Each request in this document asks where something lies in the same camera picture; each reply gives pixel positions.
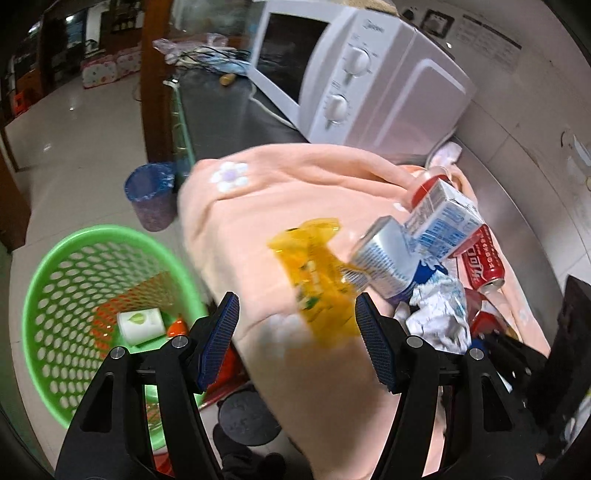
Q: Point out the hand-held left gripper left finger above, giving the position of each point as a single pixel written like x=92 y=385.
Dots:
x=217 y=341

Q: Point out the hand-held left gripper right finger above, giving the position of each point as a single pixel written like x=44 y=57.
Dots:
x=374 y=341

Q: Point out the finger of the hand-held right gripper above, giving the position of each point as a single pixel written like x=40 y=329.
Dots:
x=512 y=364

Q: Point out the yellow plastic wrapper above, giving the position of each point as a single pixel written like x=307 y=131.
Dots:
x=314 y=267

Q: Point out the red cola can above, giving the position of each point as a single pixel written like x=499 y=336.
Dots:
x=482 y=263

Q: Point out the green plastic mesh basket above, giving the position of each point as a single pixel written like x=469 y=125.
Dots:
x=69 y=277

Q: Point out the red plastic object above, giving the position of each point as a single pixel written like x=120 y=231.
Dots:
x=228 y=369

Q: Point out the small orange plastic piece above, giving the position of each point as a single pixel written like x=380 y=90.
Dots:
x=177 y=326

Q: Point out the red wrapper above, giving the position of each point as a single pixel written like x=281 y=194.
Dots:
x=485 y=321

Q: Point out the crumpled white paper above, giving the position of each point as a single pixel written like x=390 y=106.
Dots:
x=438 y=309

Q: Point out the white paper cup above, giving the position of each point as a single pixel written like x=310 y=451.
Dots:
x=141 y=325

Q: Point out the silver blue drink can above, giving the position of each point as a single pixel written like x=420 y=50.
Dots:
x=383 y=258

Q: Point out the black round object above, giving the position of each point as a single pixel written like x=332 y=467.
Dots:
x=249 y=424

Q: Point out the white blue drink carton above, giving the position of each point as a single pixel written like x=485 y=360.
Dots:
x=443 y=221

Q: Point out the peach flower-print blanket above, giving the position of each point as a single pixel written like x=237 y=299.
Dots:
x=277 y=207

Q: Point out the purple bin with blue bag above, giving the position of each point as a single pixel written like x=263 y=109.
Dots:
x=150 y=198

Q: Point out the green cabinet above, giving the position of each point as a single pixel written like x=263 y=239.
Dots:
x=178 y=120

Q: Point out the brown wooden furniture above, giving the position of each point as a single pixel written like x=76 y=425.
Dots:
x=9 y=184

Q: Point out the white microwave oven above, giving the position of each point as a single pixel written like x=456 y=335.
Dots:
x=369 y=78

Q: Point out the brown cork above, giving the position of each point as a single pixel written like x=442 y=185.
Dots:
x=227 y=78

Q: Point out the pink floral box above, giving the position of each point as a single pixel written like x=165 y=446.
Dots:
x=99 y=71
x=128 y=60

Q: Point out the clear plastic bag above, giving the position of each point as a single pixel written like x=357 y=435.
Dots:
x=164 y=46

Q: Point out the dark background shelves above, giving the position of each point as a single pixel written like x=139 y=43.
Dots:
x=60 y=46

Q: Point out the wooden door frame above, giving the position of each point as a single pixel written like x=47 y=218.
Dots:
x=157 y=69

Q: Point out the white wall notice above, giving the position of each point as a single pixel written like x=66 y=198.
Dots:
x=489 y=37

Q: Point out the wall power outlet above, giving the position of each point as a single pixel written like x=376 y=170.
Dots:
x=436 y=23

